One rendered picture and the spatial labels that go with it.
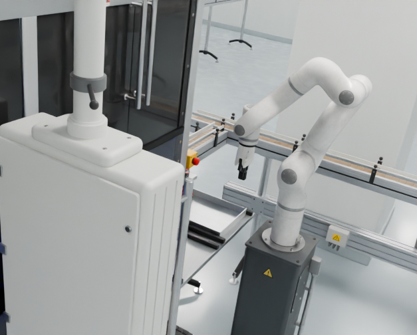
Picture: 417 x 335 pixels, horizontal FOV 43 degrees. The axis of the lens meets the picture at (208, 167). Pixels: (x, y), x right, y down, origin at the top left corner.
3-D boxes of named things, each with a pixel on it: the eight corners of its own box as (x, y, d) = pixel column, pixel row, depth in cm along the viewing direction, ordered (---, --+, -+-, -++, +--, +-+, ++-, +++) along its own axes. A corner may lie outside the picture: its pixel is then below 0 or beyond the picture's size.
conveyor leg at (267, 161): (241, 257, 355) (259, 153, 321) (246, 251, 362) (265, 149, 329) (253, 262, 351) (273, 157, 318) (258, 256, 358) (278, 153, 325)
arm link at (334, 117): (275, 172, 218) (289, 159, 231) (298, 190, 216) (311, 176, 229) (345, 72, 191) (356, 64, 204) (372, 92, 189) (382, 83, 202)
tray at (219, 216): (152, 212, 238) (153, 205, 237) (183, 191, 259) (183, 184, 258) (219, 239, 225) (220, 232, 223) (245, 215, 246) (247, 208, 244)
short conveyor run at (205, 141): (167, 185, 271) (170, 157, 264) (143, 175, 277) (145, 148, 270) (228, 145, 327) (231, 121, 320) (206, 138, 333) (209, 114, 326)
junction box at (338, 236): (324, 240, 314) (328, 227, 311) (327, 236, 319) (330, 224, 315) (344, 248, 310) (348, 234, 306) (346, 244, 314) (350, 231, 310)
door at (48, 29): (38, 198, 174) (34, 14, 148) (124, 154, 212) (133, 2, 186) (39, 199, 173) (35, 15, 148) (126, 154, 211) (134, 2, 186)
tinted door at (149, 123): (125, 153, 212) (134, 2, 186) (181, 125, 247) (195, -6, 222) (126, 154, 212) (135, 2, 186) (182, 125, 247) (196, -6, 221)
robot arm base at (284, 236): (310, 238, 238) (319, 203, 230) (295, 258, 222) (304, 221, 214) (271, 224, 245) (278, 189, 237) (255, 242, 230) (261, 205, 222)
